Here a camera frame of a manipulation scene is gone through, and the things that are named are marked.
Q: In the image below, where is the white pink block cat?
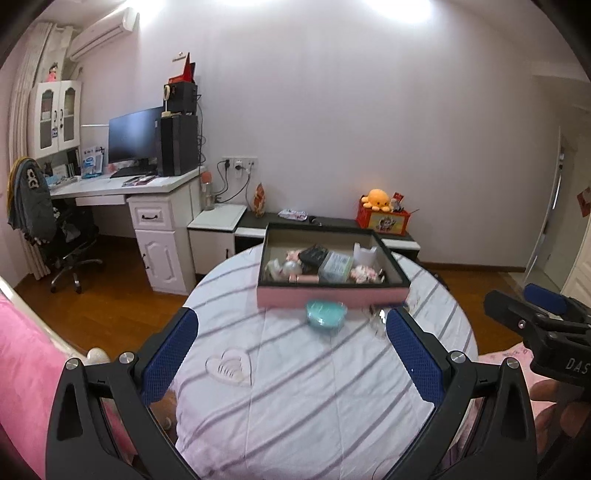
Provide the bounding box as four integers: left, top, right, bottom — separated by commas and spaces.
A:
349, 265, 385, 284

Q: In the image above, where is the clear plastic mask box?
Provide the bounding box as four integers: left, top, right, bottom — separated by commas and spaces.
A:
318, 251, 353, 283

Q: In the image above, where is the pastel block figure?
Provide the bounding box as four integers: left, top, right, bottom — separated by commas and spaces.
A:
286, 250, 301, 264

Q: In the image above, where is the right hand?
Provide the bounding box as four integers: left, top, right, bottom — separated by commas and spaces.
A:
529, 378, 590, 460

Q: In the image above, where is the white door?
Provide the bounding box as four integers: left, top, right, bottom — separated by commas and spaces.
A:
522, 134, 590, 292

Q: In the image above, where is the pink bedding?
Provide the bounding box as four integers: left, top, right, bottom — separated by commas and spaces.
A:
0, 276, 136, 480

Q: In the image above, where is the striped white tablecloth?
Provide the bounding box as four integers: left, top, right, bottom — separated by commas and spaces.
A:
171, 241, 479, 480

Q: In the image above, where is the red toy box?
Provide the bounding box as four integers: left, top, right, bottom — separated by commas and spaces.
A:
356, 196, 411, 235

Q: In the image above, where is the black office chair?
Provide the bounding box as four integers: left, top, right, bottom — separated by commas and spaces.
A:
21, 198, 102, 294

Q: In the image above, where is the teal round case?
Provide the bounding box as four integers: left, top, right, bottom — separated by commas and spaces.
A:
305, 300, 348, 330

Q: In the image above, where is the orange octopus plush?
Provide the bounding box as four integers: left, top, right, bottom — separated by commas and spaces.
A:
361, 189, 392, 213

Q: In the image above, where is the black white tv cabinet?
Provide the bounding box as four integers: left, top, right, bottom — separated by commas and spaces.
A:
186, 202, 423, 278

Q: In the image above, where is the white computer desk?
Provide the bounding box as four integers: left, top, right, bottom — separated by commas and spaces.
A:
51, 168, 201, 295

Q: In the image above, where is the pink black storage box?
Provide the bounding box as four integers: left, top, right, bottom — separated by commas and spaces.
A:
256, 223, 411, 309

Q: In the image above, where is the pink cylinder device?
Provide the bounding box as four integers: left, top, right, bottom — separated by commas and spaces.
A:
288, 274, 320, 284

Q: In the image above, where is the red topped water bottle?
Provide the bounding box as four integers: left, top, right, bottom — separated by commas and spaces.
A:
200, 171, 215, 211

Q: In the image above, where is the orange snack bag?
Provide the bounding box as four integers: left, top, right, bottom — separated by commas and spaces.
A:
252, 183, 266, 218

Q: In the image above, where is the black computer tower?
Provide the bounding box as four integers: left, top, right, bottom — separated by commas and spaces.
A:
156, 115, 199, 177

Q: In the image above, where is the black computer monitor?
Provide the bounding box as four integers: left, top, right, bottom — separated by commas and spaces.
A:
107, 107, 163, 178

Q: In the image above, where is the white glass door cabinet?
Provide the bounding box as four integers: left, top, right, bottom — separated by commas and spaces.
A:
28, 80, 82, 159

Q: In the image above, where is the black speaker box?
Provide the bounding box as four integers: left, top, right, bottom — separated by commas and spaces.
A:
163, 82, 197, 115

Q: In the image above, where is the white air conditioner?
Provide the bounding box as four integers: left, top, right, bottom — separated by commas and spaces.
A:
67, 7, 138, 62

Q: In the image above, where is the wall power socket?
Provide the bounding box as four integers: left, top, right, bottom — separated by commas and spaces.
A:
221, 156, 259, 172

